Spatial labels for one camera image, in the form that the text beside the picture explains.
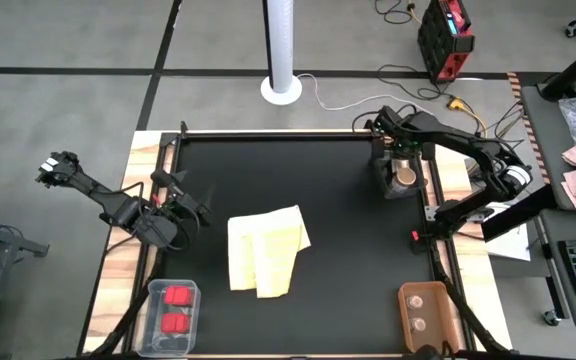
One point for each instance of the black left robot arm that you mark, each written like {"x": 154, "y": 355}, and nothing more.
{"x": 98, "y": 197}

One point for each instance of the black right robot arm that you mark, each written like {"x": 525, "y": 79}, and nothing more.
{"x": 468, "y": 142}

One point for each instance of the black desk support bar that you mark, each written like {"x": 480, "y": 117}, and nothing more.
{"x": 518, "y": 215}

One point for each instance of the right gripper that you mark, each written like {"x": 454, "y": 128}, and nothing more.
{"x": 393, "y": 132}

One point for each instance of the black monitor pole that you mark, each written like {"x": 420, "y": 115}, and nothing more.
{"x": 573, "y": 70}

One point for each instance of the striped hazard tape strip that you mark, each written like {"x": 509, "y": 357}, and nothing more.
{"x": 528, "y": 130}

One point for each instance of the pole with round white base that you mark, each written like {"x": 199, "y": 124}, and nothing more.
{"x": 280, "y": 50}

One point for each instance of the red smoked paprika tin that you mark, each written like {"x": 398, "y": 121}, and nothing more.
{"x": 175, "y": 323}
{"x": 178, "y": 296}

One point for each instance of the yellow folded cloth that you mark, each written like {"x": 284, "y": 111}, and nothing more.
{"x": 268, "y": 250}

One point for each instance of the black metal table frame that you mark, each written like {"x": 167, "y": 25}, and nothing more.
{"x": 268, "y": 135}

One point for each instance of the clear plastic bin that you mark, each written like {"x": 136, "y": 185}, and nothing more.
{"x": 148, "y": 345}

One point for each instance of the orange plastic bin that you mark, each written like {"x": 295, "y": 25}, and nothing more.
{"x": 440, "y": 320}

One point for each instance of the white paper sheet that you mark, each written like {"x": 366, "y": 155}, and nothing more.
{"x": 510, "y": 247}

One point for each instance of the grey side desk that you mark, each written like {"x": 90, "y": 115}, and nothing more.
{"x": 543, "y": 150}
{"x": 575, "y": 305}

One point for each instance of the dark grey translucent bin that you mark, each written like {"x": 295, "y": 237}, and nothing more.
{"x": 385, "y": 187}

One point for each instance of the black table mat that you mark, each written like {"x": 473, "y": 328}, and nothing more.
{"x": 343, "y": 310}

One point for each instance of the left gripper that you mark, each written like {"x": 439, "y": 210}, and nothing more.
{"x": 180, "y": 200}

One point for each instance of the red and black crate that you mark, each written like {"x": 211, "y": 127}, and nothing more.
{"x": 443, "y": 45}

